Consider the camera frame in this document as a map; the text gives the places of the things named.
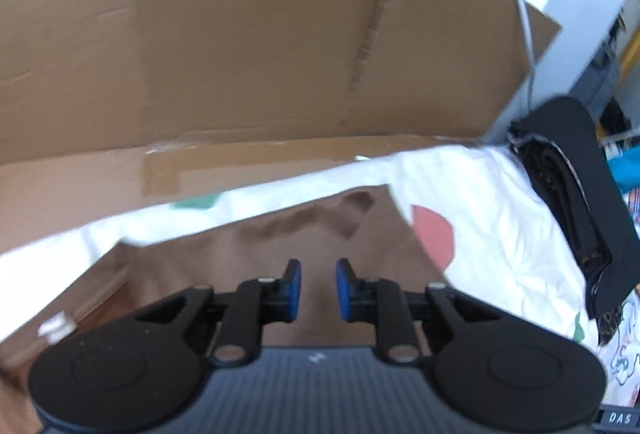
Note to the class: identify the black folded clothes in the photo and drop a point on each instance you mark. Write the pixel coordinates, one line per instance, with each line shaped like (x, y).
(595, 214)

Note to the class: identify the grey bag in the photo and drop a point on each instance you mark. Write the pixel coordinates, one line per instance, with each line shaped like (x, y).
(597, 79)

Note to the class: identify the teal cartoon print blanket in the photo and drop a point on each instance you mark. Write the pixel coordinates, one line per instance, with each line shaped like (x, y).
(627, 169)

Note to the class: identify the cream bear print bed sheet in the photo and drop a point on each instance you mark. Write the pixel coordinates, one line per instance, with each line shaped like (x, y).
(475, 194)

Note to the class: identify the brown t-shirt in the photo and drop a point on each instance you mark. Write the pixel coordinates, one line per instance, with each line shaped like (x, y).
(320, 234)

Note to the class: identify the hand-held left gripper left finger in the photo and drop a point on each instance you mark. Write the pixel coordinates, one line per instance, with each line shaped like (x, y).
(295, 289)

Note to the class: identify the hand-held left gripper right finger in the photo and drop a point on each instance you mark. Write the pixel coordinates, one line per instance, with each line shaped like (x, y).
(342, 289)

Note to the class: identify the flattened cardboard sheet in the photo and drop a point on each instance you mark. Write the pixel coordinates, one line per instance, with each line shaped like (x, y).
(200, 39)

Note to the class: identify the leopard print cloth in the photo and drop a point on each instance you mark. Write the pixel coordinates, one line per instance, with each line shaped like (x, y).
(607, 326)

